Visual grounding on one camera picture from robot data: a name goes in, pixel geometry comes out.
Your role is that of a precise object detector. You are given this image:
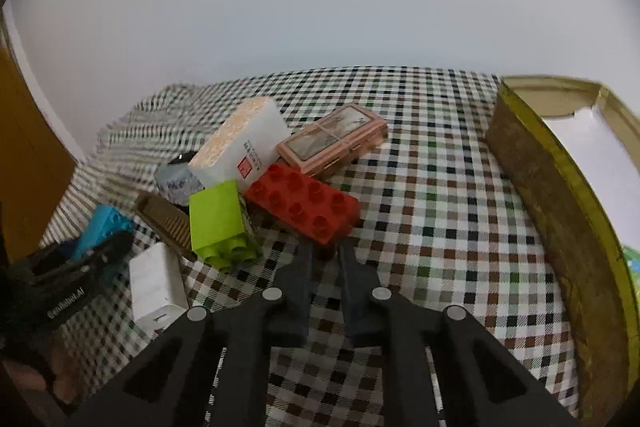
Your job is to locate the checkered tablecloth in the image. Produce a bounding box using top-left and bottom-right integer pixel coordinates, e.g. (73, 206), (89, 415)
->
(37, 66), (587, 427)

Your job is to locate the green printed card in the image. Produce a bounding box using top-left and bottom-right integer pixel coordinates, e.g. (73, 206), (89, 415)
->
(621, 244), (640, 295)

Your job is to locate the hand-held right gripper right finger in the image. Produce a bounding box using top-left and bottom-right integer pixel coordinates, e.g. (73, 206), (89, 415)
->
(337, 239), (581, 427)

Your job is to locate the person's left hand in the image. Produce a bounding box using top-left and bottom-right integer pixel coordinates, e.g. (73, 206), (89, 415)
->
(7, 353), (78, 408)

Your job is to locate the white charger adapter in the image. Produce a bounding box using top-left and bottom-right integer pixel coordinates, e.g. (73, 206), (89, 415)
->
(128, 242), (190, 333)

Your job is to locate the red building block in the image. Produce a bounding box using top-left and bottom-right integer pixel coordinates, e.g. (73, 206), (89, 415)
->
(244, 163), (362, 249)

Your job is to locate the pink rectangular case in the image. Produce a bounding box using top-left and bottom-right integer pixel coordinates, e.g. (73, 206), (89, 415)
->
(275, 104), (389, 180)

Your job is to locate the white box with speckled top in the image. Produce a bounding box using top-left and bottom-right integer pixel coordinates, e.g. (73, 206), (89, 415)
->
(187, 97), (289, 194)

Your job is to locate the grey patterned round tin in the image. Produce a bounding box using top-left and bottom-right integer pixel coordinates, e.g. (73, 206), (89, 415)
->
(153, 152), (204, 209)

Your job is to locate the brown comb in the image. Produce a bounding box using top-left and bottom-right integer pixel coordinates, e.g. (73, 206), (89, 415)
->
(133, 191), (197, 259)

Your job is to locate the brown wooden door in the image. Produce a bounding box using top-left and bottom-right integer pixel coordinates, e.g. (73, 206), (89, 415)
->
(0, 9), (79, 265)

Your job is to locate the cyan building block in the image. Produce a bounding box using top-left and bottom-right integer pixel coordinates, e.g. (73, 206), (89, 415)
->
(72, 205), (137, 260)

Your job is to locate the white paper liner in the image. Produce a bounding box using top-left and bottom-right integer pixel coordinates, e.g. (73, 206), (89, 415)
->
(541, 106), (637, 253)

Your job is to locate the green building block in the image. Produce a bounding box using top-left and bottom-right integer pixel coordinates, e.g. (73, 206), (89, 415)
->
(188, 180), (264, 271)

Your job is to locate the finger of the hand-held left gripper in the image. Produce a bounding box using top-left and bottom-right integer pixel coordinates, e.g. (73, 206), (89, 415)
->
(70, 231), (135, 294)

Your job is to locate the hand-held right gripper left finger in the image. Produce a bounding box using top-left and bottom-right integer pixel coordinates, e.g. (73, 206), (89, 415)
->
(65, 239), (316, 427)

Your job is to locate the gold tin box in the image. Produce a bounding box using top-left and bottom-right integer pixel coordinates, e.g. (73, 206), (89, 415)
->
(484, 75), (640, 427)

